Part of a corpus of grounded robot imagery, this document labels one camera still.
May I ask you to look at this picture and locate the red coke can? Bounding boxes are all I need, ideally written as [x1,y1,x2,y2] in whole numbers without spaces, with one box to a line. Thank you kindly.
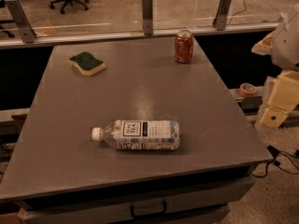
[175,30,193,63]

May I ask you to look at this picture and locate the metal glass bracket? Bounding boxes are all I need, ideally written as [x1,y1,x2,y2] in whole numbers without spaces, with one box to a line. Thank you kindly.
[213,0,232,31]
[6,0,36,43]
[142,0,153,35]

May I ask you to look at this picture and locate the black floor cable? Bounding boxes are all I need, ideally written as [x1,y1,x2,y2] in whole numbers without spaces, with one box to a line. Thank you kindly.
[250,145,299,179]

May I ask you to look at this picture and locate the right metal glass bracket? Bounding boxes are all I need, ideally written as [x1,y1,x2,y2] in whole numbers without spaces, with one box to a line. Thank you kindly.
[213,0,232,31]

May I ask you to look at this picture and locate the left metal glass bracket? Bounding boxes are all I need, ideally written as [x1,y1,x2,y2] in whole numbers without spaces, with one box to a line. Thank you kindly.
[6,0,36,43]

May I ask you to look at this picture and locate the metal window rail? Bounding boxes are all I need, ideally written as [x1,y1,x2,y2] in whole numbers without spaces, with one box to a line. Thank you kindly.
[0,21,279,49]

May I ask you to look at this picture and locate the middle metal glass bracket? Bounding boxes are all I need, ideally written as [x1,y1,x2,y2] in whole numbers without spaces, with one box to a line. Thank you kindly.
[142,0,153,35]

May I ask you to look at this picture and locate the green and yellow sponge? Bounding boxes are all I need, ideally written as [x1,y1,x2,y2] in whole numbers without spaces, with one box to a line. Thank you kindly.
[69,51,106,77]

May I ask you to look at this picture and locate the clear plastic tea bottle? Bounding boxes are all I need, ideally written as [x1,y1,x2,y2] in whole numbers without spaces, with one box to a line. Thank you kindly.
[91,119,180,150]

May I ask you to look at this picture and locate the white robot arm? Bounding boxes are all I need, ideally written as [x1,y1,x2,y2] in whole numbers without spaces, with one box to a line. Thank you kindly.
[251,4,299,128]

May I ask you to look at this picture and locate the orange tape roll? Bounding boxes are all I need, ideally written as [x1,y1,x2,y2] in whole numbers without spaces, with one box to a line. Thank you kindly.
[238,83,257,97]

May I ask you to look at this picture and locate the grey drawer with handle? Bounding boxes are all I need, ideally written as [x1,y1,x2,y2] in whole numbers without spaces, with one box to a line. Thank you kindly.
[18,176,254,224]

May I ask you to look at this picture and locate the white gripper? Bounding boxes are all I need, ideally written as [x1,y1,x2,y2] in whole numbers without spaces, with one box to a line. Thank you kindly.
[261,70,299,129]

